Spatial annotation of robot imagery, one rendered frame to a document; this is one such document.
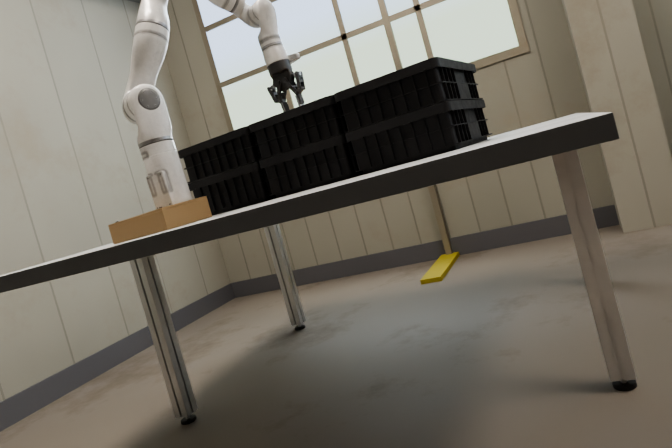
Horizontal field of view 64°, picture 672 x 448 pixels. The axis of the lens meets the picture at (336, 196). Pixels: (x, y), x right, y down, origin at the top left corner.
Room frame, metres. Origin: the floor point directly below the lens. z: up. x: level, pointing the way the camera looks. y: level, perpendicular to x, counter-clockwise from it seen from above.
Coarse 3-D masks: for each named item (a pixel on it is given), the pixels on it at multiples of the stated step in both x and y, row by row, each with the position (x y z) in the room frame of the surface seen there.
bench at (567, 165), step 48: (480, 144) 1.12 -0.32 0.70; (528, 144) 0.82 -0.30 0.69; (576, 144) 0.79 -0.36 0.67; (336, 192) 0.95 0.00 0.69; (384, 192) 0.91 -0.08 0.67; (576, 192) 1.32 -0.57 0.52; (144, 240) 1.13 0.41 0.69; (192, 240) 1.08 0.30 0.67; (576, 240) 1.33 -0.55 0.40; (0, 288) 1.33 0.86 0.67; (144, 288) 1.90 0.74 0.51; (288, 288) 2.74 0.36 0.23; (624, 336) 1.31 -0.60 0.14; (624, 384) 1.34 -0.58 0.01
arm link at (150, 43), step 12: (144, 24) 1.49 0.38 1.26; (156, 24) 1.49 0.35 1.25; (144, 36) 1.48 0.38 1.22; (156, 36) 1.49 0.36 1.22; (168, 36) 1.53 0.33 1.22; (132, 48) 1.50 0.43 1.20; (144, 48) 1.48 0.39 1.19; (156, 48) 1.49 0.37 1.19; (132, 60) 1.49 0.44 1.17; (144, 60) 1.49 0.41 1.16; (156, 60) 1.50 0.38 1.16; (132, 72) 1.49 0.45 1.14; (144, 72) 1.50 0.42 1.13; (156, 72) 1.52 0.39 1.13; (132, 84) 1.49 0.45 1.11; (132, 120) 1.46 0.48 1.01
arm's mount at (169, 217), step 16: (160, 208) 1.33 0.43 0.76; (176, 208) 1.38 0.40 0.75; (192, 208) 1.43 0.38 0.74; (208, 208) 1.49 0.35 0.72; (112, 224) 1.40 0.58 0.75; (128, 224) 1.38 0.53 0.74; (144, 224) 1.36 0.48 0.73; (160, 224) 1.33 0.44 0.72; (176, 224) 1.36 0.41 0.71; (128, 240) 1.38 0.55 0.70
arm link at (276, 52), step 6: (270, 48) 1.69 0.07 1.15; (276, 48) 1.70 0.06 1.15; (282, 48) 1.71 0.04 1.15; (264, 54) 1.71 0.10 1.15; (270, 54) 1.69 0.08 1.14; (276, 54) 1.69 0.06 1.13; (282, 54) 1.70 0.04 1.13; (294, 54) 1.75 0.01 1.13; (264, 60) 1.73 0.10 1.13; (270, 60) 1.70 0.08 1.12; (276, 60) 1.69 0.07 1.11; (294, 60) 1.76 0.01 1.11
